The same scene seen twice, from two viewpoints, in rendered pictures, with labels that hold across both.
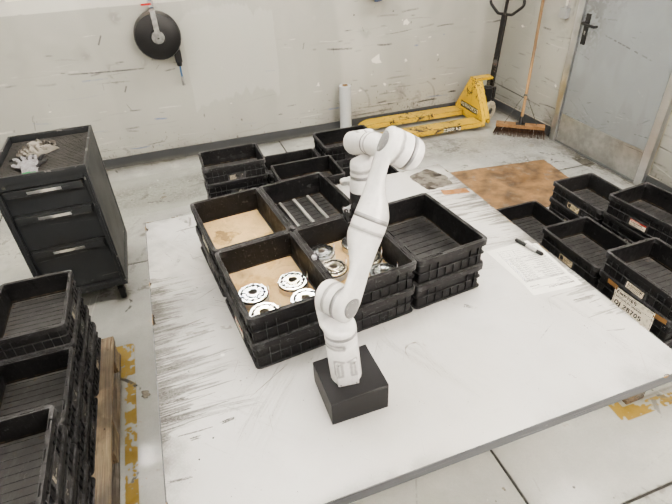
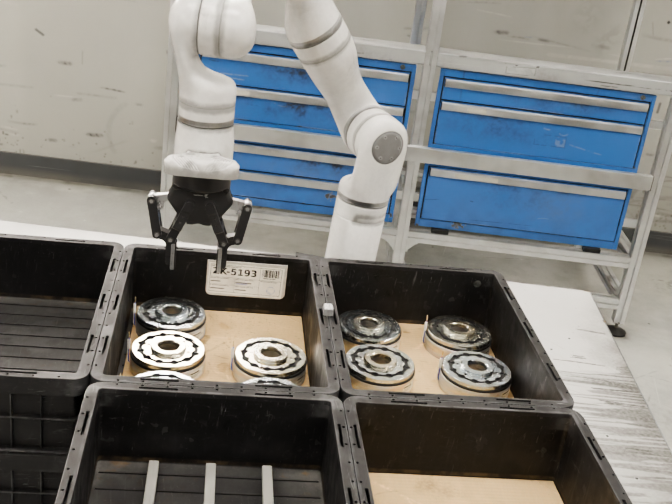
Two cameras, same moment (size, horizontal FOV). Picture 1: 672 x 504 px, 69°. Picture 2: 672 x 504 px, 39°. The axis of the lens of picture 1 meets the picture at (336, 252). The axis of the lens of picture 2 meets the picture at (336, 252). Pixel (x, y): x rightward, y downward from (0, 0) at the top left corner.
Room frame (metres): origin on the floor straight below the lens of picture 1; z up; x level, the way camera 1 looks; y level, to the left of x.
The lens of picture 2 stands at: (2.52, 0.41, 1.55)
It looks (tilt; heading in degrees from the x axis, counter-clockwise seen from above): 24 degrees down; 196
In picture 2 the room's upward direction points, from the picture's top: 8 degrees clockwise
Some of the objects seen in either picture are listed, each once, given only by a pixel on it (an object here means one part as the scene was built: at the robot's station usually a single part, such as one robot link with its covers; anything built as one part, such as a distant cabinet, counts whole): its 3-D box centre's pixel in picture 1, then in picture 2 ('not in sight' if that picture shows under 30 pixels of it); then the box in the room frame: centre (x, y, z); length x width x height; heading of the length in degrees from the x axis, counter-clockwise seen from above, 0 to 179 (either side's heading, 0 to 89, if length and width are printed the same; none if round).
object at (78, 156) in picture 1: (72, 220); not in sight; (2.52, 1.55, 0.45); 0.60 x 0.45 x 0.90; 18
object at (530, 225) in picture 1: (532, 236); not in sight; (2.41, -1.17, 0.26); 0.40 x 0.30 x 0.23; 18
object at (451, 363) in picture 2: (253, 293); (476, 369); (1.28, 0.29, 0.86); 0.10 x 0.10 x 0.01
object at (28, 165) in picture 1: (25, 164); not in sight; (2.38, 1.58, 0.88); 0.25 x 0.19 x 0.03; 18
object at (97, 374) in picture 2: (351, 248); (219, 316); (1.44, -0.06, 0.92); 0.40 x 0.30 x 0.02; 25
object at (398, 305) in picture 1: (352, 282); not in sight; (1.44, -0.06, 0.76); 0.40 x 0.30 x 0.12; 25
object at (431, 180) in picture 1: (430, 178); not in sight; (2.36, -0.52, 0.71); 0.22 x 0.19 x 0.01; 18
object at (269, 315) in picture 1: (272, 273); (431, 330); (1.31, 0.22, 0.92); 0.40 x 0.30 x 0.02; 25
